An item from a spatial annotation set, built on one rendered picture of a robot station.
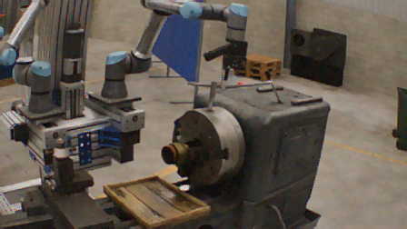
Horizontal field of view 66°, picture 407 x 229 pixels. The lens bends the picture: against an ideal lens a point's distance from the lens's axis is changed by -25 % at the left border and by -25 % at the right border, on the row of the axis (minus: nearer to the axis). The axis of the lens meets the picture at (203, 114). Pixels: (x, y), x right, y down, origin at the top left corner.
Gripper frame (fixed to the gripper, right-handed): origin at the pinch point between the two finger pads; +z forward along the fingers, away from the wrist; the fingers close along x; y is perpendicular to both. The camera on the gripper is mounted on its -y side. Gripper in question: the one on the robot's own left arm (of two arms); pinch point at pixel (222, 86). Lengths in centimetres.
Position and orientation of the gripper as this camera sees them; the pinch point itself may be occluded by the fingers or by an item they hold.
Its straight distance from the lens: 160.8
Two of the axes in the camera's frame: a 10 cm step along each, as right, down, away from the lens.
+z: -1.4, 9.3, 3.3
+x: -0.8, -3.5, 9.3
